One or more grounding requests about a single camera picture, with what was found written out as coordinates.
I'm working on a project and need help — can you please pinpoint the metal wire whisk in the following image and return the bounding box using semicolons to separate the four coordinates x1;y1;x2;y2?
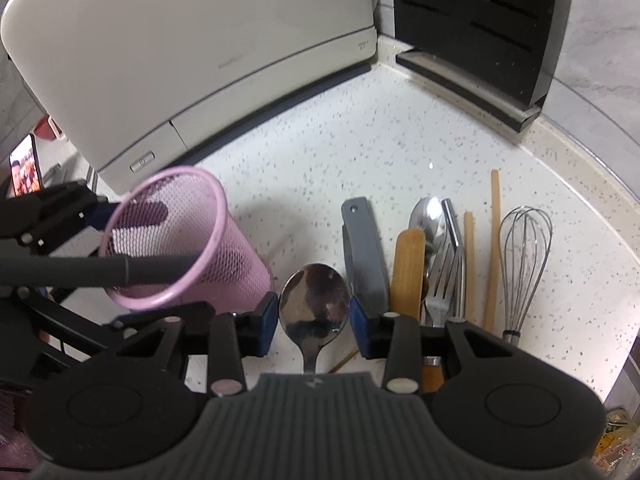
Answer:
499;205;553;346

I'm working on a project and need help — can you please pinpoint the yellow snack packet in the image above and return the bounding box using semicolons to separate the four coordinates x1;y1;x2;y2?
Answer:
592;407;640;476

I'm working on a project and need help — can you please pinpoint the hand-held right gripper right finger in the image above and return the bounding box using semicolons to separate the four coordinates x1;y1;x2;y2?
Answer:
350;295;521;395

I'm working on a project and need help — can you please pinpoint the bent metal straw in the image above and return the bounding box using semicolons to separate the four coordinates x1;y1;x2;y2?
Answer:
440;198;476;321

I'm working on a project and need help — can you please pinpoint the pink mesh utensil cup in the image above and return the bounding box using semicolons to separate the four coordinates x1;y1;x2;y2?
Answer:
98;167;276;311

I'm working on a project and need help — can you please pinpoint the smartphone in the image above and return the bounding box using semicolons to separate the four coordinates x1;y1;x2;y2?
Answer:
9;134;43;197

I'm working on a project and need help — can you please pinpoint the red container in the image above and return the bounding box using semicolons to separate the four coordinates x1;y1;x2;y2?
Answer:
32;115;63;141

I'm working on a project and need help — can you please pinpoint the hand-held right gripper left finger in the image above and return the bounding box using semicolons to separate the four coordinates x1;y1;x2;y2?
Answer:
102;292;278;397

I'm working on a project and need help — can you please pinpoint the black knife block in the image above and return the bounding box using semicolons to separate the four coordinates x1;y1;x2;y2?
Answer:
390;0;576;133

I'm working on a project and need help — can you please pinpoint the large silver spoon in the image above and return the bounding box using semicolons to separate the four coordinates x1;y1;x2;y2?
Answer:
278;262;352;376

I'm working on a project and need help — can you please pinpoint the long wooden chopstick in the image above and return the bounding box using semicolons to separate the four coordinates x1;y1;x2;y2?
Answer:
482;169;501;333

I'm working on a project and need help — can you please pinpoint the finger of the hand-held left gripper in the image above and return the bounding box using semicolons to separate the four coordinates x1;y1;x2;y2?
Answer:
0;179;123;261
0;285;126;381

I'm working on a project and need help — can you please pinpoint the fork with wooden handle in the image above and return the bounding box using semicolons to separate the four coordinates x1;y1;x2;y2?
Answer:
422;242;463;395

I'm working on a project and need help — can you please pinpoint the wooden spatula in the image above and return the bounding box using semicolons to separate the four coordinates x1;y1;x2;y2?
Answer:
390;228;427;322

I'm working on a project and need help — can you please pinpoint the dark grey handled utensil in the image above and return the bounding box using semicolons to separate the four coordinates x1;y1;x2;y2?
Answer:
0;252;203;291

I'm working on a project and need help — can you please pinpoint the white countertop appliance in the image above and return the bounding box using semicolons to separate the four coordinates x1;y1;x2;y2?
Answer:
0;0;378;196

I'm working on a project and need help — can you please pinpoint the short wooden chopstick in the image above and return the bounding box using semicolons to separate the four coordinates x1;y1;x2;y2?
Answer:
463;211;477;323

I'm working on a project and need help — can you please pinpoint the small gold spoon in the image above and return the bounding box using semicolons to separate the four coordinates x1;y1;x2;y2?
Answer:
327;260;432;376

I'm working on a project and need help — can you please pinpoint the grey utensil handle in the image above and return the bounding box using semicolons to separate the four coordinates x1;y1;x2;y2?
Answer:
341;197;391;313

